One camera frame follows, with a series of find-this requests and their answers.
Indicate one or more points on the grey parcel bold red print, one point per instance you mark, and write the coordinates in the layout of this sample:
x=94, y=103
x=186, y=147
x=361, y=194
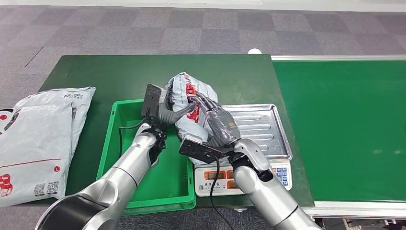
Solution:
x=182, y=92

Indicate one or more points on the green conveyor belt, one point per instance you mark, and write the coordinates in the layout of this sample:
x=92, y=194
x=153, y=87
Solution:
x=349, y=127

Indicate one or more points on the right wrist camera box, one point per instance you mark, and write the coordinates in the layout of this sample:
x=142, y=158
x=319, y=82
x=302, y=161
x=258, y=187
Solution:
x=203, y=152

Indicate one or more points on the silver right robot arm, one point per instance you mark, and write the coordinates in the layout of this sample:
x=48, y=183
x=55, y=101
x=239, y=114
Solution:
x=269, y=196

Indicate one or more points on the green plastic crate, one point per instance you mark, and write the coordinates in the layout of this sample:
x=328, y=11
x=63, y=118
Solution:
x=165, y=184

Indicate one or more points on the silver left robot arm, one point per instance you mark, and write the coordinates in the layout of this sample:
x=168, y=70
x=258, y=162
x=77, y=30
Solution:
x=120, y=177

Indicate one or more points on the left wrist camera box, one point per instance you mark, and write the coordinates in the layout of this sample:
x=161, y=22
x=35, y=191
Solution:
x=152, y=100

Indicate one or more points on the white electronic scale body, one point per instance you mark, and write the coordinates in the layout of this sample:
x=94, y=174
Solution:
x=206, y=185

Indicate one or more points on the steel scale tray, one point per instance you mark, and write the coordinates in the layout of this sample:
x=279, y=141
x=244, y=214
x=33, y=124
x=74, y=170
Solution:
x=263, y=130

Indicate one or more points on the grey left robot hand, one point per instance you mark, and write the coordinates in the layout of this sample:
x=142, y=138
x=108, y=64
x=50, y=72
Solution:
x=168, y=116

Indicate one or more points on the white table foot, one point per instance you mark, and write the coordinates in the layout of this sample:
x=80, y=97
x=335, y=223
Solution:
x=240, y=209

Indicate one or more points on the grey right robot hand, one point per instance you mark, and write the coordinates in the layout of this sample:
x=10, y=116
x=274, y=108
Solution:
x=222, y=125

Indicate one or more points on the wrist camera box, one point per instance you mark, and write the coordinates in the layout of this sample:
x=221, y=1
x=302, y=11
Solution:
x=152, y=100
x=203, y=152

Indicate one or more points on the large flat grey mailer bag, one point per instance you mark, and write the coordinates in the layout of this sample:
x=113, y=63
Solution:
x=31, y=152

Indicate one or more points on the flat grey express mailer bag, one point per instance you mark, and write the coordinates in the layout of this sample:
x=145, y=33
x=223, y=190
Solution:
x=76, y=101

